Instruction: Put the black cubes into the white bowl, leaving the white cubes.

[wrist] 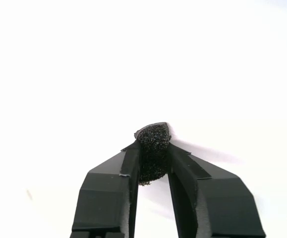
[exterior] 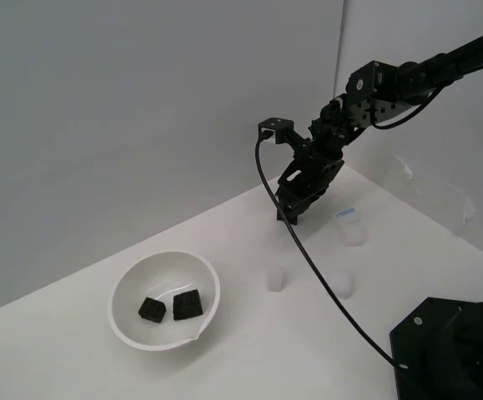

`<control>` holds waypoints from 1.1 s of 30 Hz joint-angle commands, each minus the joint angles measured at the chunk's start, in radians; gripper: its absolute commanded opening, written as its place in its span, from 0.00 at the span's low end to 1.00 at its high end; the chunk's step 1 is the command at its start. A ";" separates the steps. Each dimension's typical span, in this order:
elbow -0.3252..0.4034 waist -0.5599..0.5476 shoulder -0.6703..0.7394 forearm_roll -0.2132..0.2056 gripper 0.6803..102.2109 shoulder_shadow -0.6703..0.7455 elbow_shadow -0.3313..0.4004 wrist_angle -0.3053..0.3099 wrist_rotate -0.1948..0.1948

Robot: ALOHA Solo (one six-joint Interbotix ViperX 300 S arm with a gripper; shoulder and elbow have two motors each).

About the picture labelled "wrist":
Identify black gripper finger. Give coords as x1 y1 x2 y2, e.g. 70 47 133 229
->
70 140 141 238
167 143 267 238

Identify black foam box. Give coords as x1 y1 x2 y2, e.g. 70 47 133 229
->
133 121 172 186

